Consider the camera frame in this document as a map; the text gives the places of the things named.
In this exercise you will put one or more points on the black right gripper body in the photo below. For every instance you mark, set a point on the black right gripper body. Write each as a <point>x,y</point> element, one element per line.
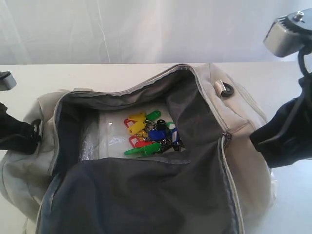
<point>294,139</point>

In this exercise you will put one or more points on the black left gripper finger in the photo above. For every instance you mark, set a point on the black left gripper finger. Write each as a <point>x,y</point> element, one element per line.
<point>16,135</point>

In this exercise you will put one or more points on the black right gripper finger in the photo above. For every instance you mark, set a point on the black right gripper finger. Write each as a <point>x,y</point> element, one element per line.
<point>271,149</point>

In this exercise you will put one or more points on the beige fabric duffel bag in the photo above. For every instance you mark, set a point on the beige fabric duffel bag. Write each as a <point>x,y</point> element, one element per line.
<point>78,180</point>

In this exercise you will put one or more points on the bunch of colourful key tags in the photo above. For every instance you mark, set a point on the bunch of colourful key tags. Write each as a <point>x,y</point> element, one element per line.
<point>149,134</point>

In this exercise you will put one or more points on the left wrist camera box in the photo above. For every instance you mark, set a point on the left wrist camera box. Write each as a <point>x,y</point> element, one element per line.
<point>7,81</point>

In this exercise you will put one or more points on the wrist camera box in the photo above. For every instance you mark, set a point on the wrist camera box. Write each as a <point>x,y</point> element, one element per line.
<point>7,81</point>
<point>290,33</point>

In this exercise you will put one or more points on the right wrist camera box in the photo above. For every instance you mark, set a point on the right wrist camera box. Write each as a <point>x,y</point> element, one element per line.
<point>290,33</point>

